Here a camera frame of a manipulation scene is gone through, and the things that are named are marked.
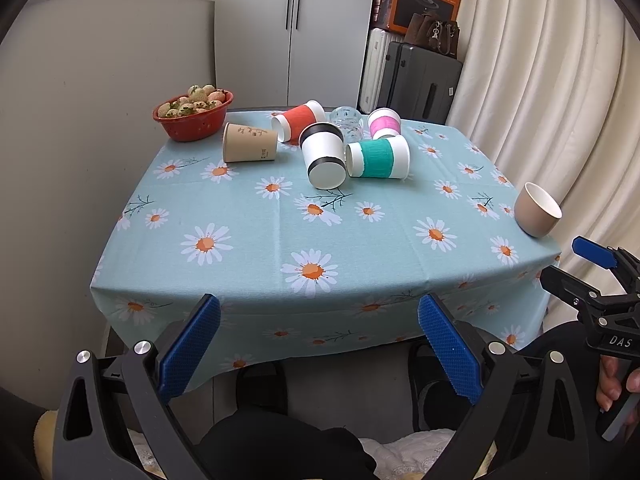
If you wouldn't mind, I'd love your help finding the black banded white paper cup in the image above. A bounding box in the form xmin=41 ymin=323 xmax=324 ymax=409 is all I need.
xmin=298 ymin=122 xmax=347 ymax=191

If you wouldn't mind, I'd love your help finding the beige ceramic cup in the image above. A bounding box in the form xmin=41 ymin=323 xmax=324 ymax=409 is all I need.
xmin=514 ymin=182 xmax=563 ymax=238

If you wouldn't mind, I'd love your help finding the green sleeved paper cup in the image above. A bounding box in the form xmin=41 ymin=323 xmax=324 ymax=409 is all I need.
xmin=346 ymin=136 xmax=410 ymax=180

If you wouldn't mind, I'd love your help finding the pink sleeved paper cup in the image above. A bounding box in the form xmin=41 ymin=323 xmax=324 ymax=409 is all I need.
xmin=368 ymin=107 xmax=401 ymax=140

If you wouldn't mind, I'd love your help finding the brown kraft paper cup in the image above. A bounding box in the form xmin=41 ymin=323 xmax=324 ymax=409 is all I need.
xmin=222 ymin=122 xmax=278 ymax=162

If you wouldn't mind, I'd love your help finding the red sleeved paper cup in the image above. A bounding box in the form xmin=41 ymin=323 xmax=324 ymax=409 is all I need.
xmin=271 ymin=100 xmax=326 ymax=143

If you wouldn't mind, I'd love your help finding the person's right hand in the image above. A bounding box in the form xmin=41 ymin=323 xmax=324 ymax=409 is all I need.
xmin=597 ymin=356 xmax=640 ymax=412

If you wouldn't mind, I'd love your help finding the cream curtain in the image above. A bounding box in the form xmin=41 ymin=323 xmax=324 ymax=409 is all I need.
xmin=433 ymin=0 xmax=640 ymax=331

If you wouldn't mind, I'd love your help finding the daisy print blue tablecloth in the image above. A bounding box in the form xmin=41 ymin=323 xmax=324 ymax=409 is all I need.
xmin=90 ymin=120 xmax=560 ymax=386

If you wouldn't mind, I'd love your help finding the dark grey suitcase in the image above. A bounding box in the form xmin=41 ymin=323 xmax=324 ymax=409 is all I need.
xmin=378 ymin=41 xmax=463 ymax=125

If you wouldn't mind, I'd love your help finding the clear glass tumbler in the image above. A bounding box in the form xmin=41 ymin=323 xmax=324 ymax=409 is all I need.
xmin=329 ymin=106 xmax=363 ymax=144

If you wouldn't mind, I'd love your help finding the brown leather handbag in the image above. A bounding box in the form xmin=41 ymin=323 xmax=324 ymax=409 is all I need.
xmin=404 ymin=12 xmax=460 ymax=58

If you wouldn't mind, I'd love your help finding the white suitcase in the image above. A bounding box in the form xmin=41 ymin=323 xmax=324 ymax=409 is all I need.
xmin=358 ymin=28 xmax=396 ymax=114

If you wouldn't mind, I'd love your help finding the red bowl of strawberries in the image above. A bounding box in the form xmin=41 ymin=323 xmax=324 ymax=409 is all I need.
xmin=152 ymin=88 xmax=234 ymax=142

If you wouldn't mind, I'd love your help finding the white double door cabinet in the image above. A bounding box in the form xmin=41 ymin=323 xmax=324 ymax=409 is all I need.
xmin=214 ymin=0 xmax=372 ymax=110

